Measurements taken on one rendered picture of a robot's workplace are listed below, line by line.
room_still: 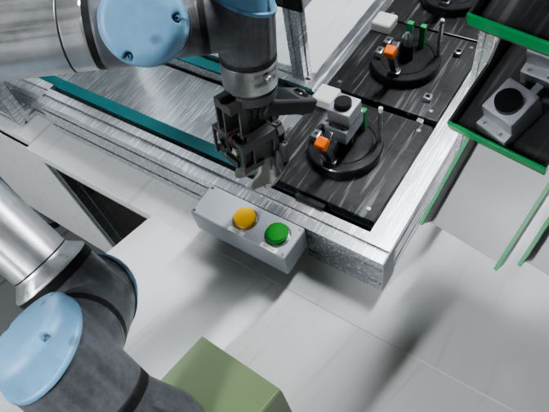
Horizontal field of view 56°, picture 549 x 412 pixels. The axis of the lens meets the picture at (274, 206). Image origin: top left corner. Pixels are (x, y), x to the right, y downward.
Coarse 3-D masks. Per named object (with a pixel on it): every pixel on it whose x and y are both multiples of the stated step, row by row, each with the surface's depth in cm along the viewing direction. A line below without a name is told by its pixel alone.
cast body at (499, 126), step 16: (512, 80) 60; (496, 96) 59; (512, 96) 59; (528, 96) 59; (496, 112) 60; (512, 112) 59; (528, 112) 59; (480, 128) 64; (496, 128) 62; (512, 128) 60
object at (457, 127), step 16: (496, 48) 65; (512, 48) 67; (496, 64) 67; (512, 64) 66; (480, 80) 66; (496, 80) 67; (464, 96) 66; (480, 96) 67; (544, 96) 64; (464, 112) 68; (480, 112) 67; (544, 112) 63; (464, 128) 65; (528, 128) 64; (544, 128) 63; (480, 144) 66; (496, 144) 63; (512, 144) 64; (528, 144) 63; (544, 144) 63; (528, 160) 61; (544, 160) 62
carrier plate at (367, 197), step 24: (312, 120) 102; (384, 120) 100; (408, 120) 99; (288, 144) 100; (384, 144) 96; (408, 144) 95; (288, 168) 96; (312, 168) 96; (384, 168) 93; (408, 168) 94; (312, 192) 92; (336, 192) 92; (360, 192) 91; (384, 192) 90; (360, 216) 88
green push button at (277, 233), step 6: (276, 222) 90; (270, 228) 89; (276, 228) 89; (282, 228) 89; (270, 234) 89; (276, 234) 88; (282, 234) 88; (288, 234) 89; (270, 240) 88; (276, 240) 88; (282, 240) 88
